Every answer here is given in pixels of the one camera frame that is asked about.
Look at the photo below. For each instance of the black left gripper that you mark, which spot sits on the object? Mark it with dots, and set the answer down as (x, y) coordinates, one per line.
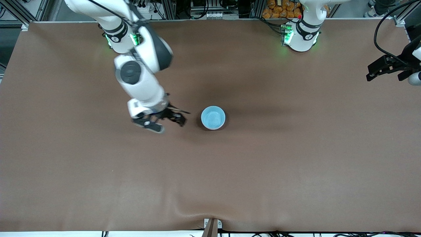
(403, 61)

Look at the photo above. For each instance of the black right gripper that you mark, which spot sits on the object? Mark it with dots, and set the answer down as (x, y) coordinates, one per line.
(168, 114)

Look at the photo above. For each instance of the blue bowl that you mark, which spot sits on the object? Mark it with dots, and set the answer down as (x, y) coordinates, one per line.
(213, 118)

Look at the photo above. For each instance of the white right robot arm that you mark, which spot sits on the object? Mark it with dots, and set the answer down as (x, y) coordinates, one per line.
(141, 82)

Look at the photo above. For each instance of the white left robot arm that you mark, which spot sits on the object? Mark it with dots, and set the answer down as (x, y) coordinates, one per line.
(304, 36)

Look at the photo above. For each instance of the grey white shoe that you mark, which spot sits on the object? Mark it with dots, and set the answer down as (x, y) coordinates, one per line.
(371, 12)

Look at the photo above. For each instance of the brown table mat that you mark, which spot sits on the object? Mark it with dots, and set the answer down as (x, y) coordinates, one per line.
(210, 181)

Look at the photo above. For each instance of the white power strip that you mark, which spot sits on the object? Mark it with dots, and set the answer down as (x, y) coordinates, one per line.
(222, 15)

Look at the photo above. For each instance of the pile of orange items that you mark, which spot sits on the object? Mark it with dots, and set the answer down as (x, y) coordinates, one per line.
(281, 10)

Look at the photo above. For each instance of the aluminium frame beam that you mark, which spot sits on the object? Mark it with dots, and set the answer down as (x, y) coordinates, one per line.
(23, 13)
(403, 13)

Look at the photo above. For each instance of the metal bracket with brown post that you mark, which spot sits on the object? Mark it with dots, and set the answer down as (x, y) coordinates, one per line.
(212, 227)

